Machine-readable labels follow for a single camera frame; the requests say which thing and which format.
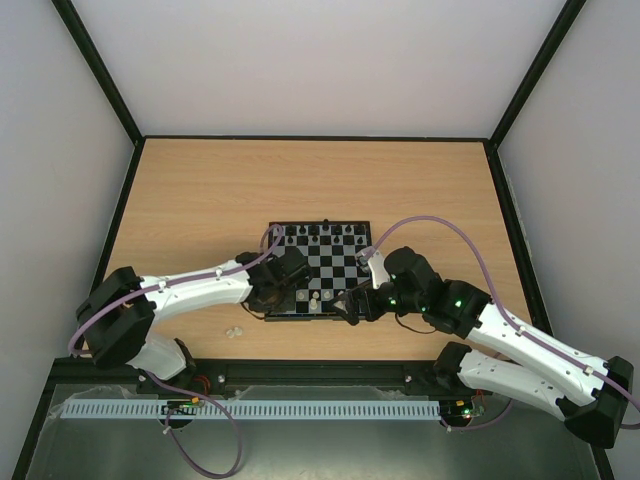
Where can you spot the black white chessboard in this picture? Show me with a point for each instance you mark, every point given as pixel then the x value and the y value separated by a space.
pixel 334 268

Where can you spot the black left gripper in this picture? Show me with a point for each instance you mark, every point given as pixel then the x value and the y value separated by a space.
pixel 288 305

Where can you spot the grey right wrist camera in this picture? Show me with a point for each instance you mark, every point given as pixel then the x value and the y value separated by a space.
pixel 371 261

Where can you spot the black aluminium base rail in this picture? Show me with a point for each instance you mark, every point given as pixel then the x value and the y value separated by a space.
pixel 220 377

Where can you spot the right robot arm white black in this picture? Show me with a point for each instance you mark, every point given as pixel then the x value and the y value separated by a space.
pixel 494 350

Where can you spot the white piece pair front left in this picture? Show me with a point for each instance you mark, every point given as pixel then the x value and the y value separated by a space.
pixel 234 332

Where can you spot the white cable duct strip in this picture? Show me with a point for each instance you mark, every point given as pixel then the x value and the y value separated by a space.
pixel 251 410

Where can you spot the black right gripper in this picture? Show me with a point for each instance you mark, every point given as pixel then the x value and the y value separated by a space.
pixel 362 301

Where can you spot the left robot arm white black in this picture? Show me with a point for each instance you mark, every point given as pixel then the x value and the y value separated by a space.
pixel 116 321

